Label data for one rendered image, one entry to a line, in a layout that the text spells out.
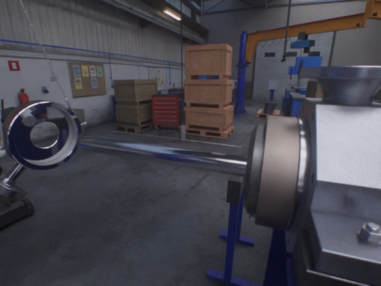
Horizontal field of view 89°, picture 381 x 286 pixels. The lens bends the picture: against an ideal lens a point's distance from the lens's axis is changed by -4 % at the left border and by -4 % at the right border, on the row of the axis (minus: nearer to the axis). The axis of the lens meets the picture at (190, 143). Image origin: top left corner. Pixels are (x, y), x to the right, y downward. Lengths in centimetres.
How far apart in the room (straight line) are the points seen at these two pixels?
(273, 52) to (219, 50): 928
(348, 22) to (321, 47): 743
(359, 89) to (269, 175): 30
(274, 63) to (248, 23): 288
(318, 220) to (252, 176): 19
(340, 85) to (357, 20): 612
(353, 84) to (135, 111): 508
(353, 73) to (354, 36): 1390
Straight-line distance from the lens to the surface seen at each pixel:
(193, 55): 504
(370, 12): 577
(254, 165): 59
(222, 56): 482
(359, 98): 66
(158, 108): 547
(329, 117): 58
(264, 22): 1420
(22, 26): 590
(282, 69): 1388
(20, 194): 125
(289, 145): 58
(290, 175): 57
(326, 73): 60
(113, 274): 185
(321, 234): 47
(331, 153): 53
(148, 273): 180
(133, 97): 542
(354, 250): 47
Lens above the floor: 139
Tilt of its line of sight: 18 degrees down
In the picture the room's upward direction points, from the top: straight up
